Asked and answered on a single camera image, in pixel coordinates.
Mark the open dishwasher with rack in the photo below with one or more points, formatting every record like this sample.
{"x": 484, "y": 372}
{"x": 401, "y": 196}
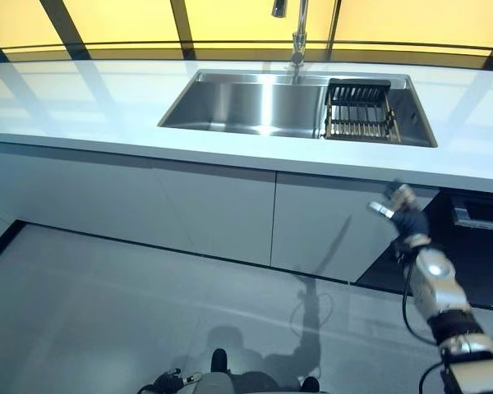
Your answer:
{"x": 468, "y": 246}

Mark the black robot foot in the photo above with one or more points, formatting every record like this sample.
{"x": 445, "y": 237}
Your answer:
{"x": 311, "y": 385}
{"x": 219, "y": 361}

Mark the black robot right foot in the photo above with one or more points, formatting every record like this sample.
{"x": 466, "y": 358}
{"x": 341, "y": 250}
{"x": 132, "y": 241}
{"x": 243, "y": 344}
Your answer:
{"x": 311, "y": 385}

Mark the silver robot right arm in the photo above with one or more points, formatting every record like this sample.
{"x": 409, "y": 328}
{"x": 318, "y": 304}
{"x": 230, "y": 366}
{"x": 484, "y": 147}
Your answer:
{"x": 448, "y": 295}

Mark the grey robot right leg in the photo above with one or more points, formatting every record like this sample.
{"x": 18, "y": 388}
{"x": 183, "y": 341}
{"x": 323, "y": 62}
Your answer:
{"x": 271, "y": 383}

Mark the dark cabinet toe kick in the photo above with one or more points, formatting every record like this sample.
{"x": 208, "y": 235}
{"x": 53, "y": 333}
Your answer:
{"x": 148, "y": 242}

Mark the chrome pull-down kitchen faucet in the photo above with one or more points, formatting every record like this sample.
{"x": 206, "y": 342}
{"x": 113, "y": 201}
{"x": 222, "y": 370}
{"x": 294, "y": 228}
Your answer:
{"x": 300, "y": 33}

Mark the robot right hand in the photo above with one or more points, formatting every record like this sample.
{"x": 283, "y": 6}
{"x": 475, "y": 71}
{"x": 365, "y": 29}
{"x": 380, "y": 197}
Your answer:
{"x": 413, "y": 221}

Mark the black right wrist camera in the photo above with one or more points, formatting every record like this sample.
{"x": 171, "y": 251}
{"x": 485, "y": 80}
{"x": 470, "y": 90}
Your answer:
{"x": 400, "y": 252}

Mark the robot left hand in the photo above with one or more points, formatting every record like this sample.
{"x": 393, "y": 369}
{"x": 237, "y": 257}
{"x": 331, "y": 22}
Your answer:
{"x": 172, "y": 377}

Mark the stainless steel sink basin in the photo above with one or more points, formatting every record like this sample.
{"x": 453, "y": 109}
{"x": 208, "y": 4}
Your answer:
{"x": 250, "y": 102}

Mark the white cabinet door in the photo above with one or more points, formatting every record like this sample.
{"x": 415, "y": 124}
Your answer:
{"x": 65, "y": 193}
{"x": 333, "y": 225}
{"x": 222, "y": 209}

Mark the black robot left foot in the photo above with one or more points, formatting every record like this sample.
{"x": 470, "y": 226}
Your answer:
{"x": 219, "y": 361}

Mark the black dish drying rack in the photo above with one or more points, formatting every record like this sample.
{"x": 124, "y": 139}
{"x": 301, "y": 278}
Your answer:
{"x": 361, "y": 111}

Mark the dark window frame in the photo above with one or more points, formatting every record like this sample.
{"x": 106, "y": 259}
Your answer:
{"x": 185, "y": 24}

